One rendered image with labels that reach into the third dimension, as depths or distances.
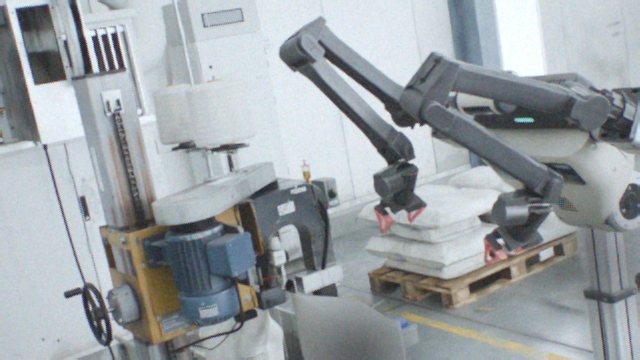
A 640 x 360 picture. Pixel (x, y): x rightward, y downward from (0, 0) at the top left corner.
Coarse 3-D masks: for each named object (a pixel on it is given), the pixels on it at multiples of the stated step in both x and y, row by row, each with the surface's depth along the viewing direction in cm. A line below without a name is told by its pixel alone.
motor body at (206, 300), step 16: (176, 240) 210; (192, 240) 210; (208, 240) 211; (176, 256) 211; (192, 256) 210; (176, 272) 213; (192, 272) 212; (208, 272) 211; (176, 288) 217; (192, 288) 212; (208, 288) 213; (224, 288) 215; (192, 304) 213; (208, 304) 212; (224, 304) 214; (192, 320) 214; (208, 320) 213; (224, 320) 215
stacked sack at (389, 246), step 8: (376, 240) 558; (384, 240) 553; (392, 240) 547; (400, 240) 545; (408, 240) 542; (368, 248) 562; (376, 248) 556; (384, 248) 550; (392, 248) 544; (400, 248) 539; (376, 256) 560; (384, 256) 552; (392, 256) 545; (400, 256) 538
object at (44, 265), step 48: (96, 48) 493; (0, 96) 457; (144, 96) 502; (48, 144) 473; (0, 192) 460; (48, 192) 475; (96, 192) 490; (0, 240) 462; (48, 240) 477; (96, 240) 492; (0, 288) 464; (48, 288) 479; (0, 336) 466; (48, 336) 481
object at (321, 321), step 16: (304, 304) 236; (320, 304) 236; (336, 304) 232; (352, 304) 228; (304, 320) 239; (320, 320) 225; (336, 320) 218; (352, 320) 214; (368, 320) 211; (384, 320) 208; (304, 336) 243; (320, 336) 228; (336, 336) 220; (352, 336) 216; (368, 336) 213; (384, 336) 209; (400, 336) 205; (304, 352) 246; (320, 352) 231; (336, 352) 222; (352, 352) 217; (368, 352) 214; (384, 352) 211; (400, 352) 206
